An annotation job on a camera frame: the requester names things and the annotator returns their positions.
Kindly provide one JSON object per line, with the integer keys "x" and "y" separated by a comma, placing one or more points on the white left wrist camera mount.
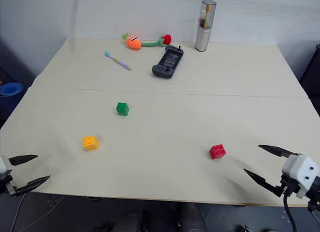
{"x": 3, "y": 167}

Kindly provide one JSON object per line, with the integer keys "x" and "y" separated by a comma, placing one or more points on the dark grey handheld game controller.
{"x": 168, "y": 63}

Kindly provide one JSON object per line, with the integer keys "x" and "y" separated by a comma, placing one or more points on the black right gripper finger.
{"x": 277, "y": 150}
{"x": 262, "y": 181}

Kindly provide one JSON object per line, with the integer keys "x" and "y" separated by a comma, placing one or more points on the yellow toy brick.
{"x": 91, "y": 144}

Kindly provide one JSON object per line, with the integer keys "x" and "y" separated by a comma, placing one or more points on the purple toothbrush with teal head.
{"x": 118, "y": 61}

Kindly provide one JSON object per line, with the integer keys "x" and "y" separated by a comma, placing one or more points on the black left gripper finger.
{"x": 22, "y": 159}
{"x": 32, "y": 185}

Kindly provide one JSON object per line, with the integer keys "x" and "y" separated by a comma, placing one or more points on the blue stacked bowls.
{"x": 10, "y": 89}

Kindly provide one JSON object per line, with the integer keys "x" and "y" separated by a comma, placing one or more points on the silver toothbrush travel case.
{"x": 203, "y": 39}

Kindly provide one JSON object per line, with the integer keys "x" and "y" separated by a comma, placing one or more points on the orange plush carrot toy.
{"x": 134, "y": 42}

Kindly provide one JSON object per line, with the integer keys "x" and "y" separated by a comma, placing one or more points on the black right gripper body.
{"x": 290, "y": 187}

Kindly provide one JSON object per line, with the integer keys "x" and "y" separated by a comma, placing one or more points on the yellow toothbrush in case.
{"x": 206, "y": 17}

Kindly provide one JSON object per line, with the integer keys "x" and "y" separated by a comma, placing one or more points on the green toy brick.
{"x": 122, "y": 109}

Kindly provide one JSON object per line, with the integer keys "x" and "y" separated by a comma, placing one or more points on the plush rose with green stem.
{"x": 167, "y": 39}

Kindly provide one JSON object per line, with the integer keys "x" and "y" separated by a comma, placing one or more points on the dark red toothpaste tube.
{"x": 201, "y": 21}

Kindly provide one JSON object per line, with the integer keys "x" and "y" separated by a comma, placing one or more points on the red toy brick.
{"x": 217, "y": 152}

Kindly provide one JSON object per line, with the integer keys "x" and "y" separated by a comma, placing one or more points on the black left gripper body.
{"x": 9, "y": 187}

